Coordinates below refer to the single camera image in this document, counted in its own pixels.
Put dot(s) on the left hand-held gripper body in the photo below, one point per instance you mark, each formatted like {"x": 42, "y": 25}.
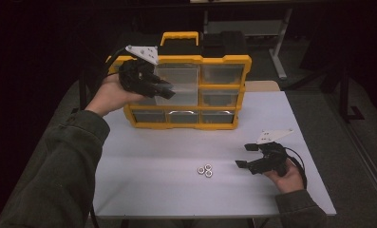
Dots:
{"x": 135, "y": 76}

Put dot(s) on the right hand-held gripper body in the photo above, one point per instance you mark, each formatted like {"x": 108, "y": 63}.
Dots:
{"x": 270, "y": 158}

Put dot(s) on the clear plastic drawer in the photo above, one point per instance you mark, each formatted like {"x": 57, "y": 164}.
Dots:
{"x": 183, "y": 95}

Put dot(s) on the silver hex nut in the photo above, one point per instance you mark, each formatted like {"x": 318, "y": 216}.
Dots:
{"x": 201, "y": 170}
{"x": 209, "y": 174}
{"x": 208, "y": 167}

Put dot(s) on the yellow black organizer case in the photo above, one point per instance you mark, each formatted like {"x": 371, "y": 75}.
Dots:
{"x": 221, "y": 87}

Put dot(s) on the person's right hand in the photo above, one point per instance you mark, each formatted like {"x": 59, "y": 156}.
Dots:
{"x": 287, "y": 182}

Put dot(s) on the person's left hand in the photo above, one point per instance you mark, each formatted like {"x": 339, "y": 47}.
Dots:
{"x": 110, "y": 95}

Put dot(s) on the black metal stand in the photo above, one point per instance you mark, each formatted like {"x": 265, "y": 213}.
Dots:
{"x": 345, "y": 95}
{"x": 82, "y": 91}

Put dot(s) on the grid of clear drawers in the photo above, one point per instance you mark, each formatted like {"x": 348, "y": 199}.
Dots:
{"x": 222, "y": 74}

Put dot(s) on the aluminium floor rail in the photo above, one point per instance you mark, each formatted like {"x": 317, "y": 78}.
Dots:
{"x": 369, "y": 167}

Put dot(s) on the white desk frame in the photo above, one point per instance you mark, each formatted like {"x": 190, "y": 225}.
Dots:
{"x": 279, "y": 50}

